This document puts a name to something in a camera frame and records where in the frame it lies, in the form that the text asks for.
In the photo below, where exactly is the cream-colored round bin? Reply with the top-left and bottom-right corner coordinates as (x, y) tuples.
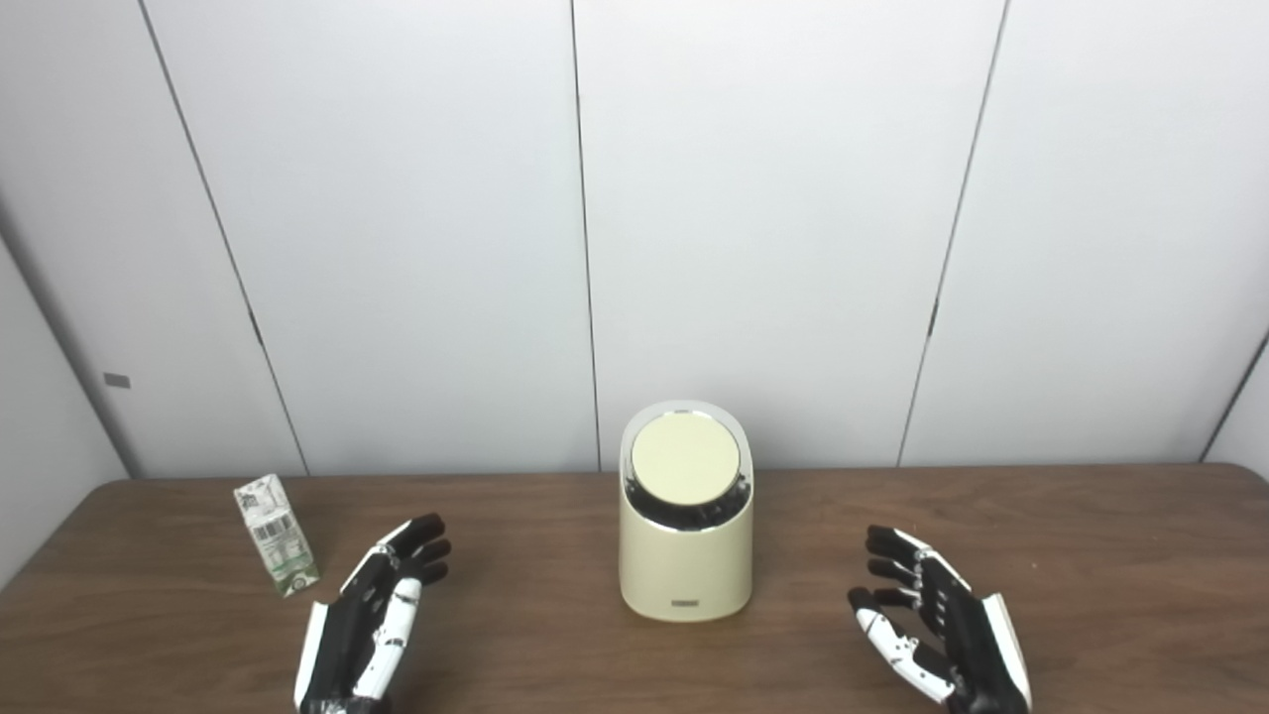
(619, 400), (754, 624)

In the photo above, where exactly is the small white green milk carton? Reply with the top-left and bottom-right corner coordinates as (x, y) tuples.
(233, 474), (321, 599)

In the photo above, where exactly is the cream round bin lid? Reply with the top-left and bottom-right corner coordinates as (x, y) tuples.
(631, 414), (743, 507)

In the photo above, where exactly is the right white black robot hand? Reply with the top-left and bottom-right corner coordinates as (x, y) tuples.
(848, 525), (1033, 714)

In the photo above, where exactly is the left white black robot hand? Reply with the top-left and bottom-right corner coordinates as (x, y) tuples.
(293, 513), (453, 714)

